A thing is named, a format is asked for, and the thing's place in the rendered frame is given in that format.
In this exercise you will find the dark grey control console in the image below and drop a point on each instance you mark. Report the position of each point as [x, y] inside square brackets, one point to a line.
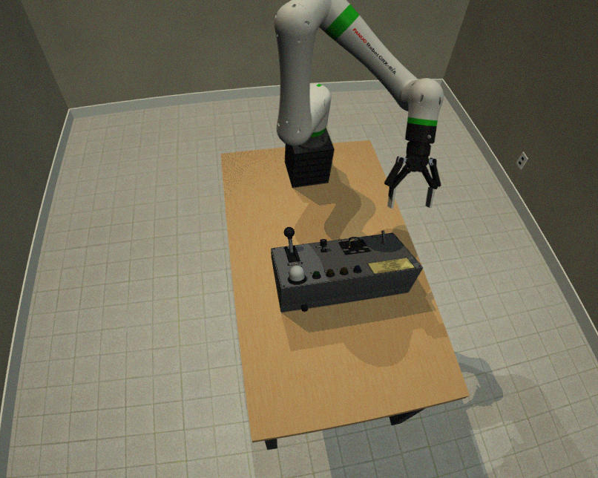
[341, 271]

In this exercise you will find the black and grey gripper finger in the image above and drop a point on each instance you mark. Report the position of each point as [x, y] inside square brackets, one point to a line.
[433, 182]
[395, 177]

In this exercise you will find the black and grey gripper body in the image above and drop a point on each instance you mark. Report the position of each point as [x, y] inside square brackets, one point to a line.
[418, 153]

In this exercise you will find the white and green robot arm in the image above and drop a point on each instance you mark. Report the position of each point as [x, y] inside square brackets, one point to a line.
[296, 24]

